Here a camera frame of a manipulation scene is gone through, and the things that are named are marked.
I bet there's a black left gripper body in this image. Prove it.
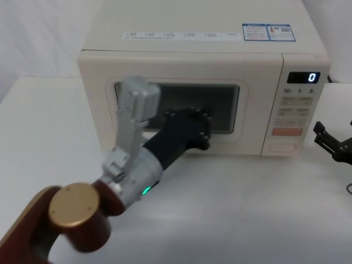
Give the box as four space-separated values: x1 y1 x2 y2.
142 108 206 169

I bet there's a cream microwave oven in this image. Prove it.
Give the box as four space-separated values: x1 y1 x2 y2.
76 0 331 158

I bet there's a white table cloth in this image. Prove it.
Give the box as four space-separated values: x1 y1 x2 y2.
0 76 352 264

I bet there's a blue and white sticker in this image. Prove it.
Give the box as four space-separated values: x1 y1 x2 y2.
241 23 296 42

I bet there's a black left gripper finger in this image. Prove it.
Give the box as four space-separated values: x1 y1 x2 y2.
194 128 212 151
188 107 213 130

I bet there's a long white strip label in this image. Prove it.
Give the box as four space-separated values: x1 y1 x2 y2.
122 31 239 41

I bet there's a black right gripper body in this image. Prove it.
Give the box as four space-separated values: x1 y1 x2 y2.
331 137 352 166

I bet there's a white curtain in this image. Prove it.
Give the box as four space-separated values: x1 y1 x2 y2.
0 0 352 83

